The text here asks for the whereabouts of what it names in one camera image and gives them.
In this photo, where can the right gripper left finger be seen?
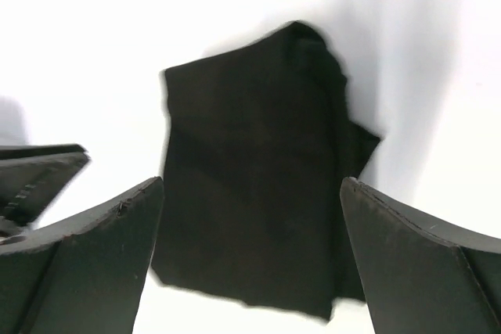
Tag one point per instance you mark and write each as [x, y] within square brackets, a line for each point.
[83, 274]

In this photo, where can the plain black t-shirt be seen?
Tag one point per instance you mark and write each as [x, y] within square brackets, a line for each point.
[260, 142]

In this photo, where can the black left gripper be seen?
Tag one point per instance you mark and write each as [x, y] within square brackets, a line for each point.
[31, 178]

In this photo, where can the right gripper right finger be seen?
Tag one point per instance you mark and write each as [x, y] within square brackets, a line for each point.
[421, 274]

